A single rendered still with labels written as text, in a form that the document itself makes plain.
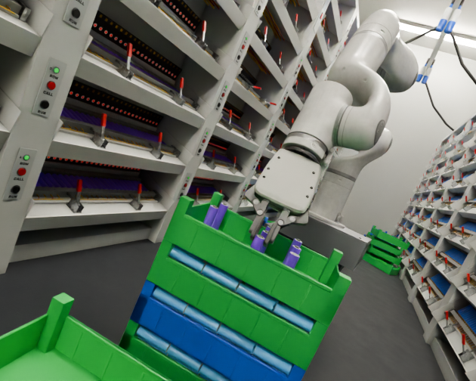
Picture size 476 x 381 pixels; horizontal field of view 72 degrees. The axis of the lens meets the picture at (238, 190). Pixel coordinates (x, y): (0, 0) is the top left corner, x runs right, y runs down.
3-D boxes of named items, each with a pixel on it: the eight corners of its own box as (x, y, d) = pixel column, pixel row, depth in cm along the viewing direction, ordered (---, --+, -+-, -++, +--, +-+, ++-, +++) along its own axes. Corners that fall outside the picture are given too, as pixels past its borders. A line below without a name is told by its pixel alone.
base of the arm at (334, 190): (350, 230, 136) (369, 189, 134) (335, 226, 121) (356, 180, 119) (310, 212, 147) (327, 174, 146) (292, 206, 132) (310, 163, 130)
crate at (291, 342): (310, 317, 70) (326, 285, 69) (306, 371, 51) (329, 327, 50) (190, 253, 76) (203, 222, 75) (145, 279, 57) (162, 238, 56)
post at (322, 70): (261, 221, 276) (358, 10, 252) (258, 222, 267) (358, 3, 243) (242, 211, 283) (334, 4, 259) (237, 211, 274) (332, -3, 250)
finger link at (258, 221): (270, 209, 60) (253, 241, 58) (255, 202, 60) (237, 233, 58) (270, 203, 57) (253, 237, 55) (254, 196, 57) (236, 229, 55)
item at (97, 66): (199, 128, 131) (219, 100, 128) (71, 73, 74) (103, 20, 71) (166, 100, 137) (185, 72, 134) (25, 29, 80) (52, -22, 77)
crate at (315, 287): (326, 285, 69) (342, 252, 68) (329, 327, 50) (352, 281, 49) (203, 222, 75) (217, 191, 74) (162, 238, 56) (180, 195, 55)
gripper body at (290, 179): (323, 174, 64) (300, 224, 61) (276, 153, 66) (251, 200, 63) (332, 157, 57) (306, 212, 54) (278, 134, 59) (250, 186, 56)
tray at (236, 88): (269, 121, 193) (279, 107, 191) (228, 88, 137) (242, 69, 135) (245, 101, 199) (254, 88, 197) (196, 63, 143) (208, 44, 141)
